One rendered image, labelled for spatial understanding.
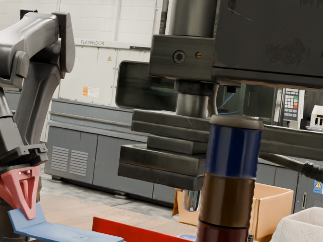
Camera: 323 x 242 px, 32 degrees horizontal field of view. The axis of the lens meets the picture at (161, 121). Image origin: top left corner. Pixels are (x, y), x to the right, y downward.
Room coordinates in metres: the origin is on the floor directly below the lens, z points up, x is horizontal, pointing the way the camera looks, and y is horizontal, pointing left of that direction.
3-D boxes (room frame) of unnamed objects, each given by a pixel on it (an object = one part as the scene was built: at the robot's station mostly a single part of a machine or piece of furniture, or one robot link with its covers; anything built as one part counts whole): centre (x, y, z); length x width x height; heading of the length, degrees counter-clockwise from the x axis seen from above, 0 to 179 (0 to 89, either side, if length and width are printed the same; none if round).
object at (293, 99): (5.16, -1.17, 1.27); 0.23 x 0.18 x 0.38; 149
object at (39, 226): (0.80, 0.12, 1.00); 0.15 x 0.07 x 0.03; 64
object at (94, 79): (6.32, -0.19, 1.24); 2.95 x 0.98 x 0.90; 59
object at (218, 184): (0.41, -0.05, 1.14); 0.04 x 0.04 x 0.03
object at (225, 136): (0.41, -0.05, 1.17); 0.04 x 0.04 x 0.03
